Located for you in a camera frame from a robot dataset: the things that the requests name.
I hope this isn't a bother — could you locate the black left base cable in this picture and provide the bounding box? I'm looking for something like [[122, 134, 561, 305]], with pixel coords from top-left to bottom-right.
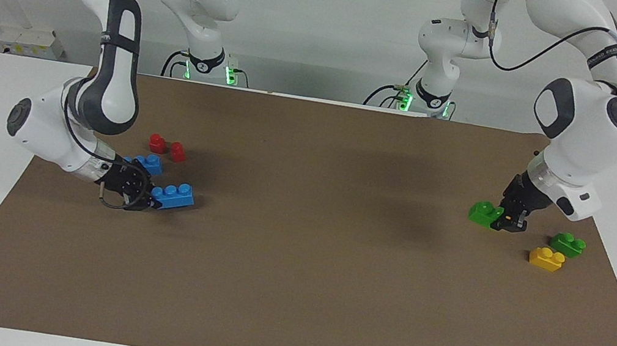
[[363, 53, 429, 115]]

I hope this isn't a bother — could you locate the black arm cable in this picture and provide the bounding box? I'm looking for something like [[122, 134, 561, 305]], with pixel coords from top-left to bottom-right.
[[49, 92, 163, 215], [480, 9, 617, 102]]

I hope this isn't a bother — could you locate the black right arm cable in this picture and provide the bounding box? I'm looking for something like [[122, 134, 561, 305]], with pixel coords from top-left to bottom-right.
[[49, 92, 163, 215]]

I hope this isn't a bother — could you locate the green two-stud brick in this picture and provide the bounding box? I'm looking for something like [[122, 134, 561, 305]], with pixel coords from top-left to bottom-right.
[[547, 230, 588, 261], [467, 198, 506, 232]]

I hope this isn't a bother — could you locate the black right base cable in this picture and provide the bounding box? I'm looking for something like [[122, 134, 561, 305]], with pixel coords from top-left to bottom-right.
[[160, 48, 192, 80]]

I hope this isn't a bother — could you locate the blue three-stud brick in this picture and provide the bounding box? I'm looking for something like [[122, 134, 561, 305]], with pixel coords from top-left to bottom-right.
[[121, 150, 166, 177], [149, 178, 198, 214]]

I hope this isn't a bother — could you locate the small red brick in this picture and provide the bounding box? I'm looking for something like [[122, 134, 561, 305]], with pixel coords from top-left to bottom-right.
[[147, 133, 168, 155], [168, 141, 190, 165]]

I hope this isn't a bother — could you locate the black base cable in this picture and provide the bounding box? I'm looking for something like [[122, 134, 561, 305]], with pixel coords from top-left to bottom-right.
[[160, 48, 192, 80], [363, 53, 429, 115]]

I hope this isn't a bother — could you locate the brown paper mat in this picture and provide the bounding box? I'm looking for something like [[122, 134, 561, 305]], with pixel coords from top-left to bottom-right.
[[0, 49, 617, 346]]

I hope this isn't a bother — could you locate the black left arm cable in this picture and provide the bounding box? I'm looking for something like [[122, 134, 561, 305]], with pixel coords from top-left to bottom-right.
[[480, 9, 617, 102]]

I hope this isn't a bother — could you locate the white power strip box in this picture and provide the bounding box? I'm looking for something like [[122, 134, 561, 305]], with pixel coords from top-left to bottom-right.
[[0, 22, 68, 64]]

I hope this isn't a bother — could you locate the yellow two-stud brick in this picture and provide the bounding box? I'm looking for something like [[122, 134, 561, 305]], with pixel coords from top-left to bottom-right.
[[526, 245, 567, 274]]

